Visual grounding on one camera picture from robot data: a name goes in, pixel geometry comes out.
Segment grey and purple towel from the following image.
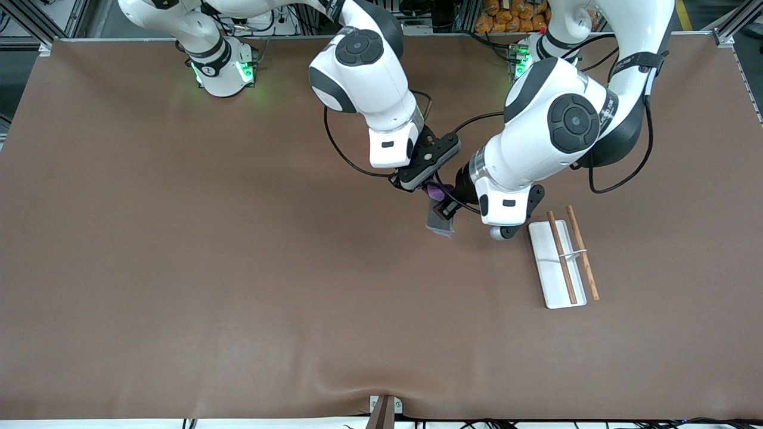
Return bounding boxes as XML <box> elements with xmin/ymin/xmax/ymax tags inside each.
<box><xmin>425</xmin><ymin>184</ymin><xmax>457</xmax><ymax>239</ymax></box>

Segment white rack with wooden rods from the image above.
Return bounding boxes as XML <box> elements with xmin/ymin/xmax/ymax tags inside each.
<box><xmin>528</xmin><ymin>205</ymin><xmax>600</xmax><ymax>310</ymax></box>

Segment brown table cover mat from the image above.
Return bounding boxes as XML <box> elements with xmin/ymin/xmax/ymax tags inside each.
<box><xmin>0</xmin><ymin>33</ymin><xmax>763</xmax><ymax>421</ymax></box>

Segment orange packets pile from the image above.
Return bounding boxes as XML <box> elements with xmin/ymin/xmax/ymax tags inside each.
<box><xmin>475</xmin><ymin>0</ymin><xmax>552</xmax><ymax>34</ymax></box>

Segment white power strip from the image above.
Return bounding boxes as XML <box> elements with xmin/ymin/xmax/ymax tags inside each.
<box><xmin>229</xmin><ymin>9</ymin><xmax>287</xmax><ymax>36</ymax></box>

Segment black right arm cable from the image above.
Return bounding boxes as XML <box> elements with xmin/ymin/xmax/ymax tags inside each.
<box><xmin>324</xmin><ymin>89</ymin><xmax>433</xmax><ymax>179</ymax></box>

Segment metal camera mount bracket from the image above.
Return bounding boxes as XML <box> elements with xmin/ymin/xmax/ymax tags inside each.
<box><xmin>368</xmin><ymin>394</ymin><xmax>404</xmax><ymax>429</ymax></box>

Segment aluminium frame post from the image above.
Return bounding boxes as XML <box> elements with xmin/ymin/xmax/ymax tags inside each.
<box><xmin>712</xmin><ymin>0</ymin><xmax>763</xmax><ymax>48</ymax></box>
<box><xmin>0</xmin><ymin>0</ymin><xmax>90</xmax><ymax>55</ymax></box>

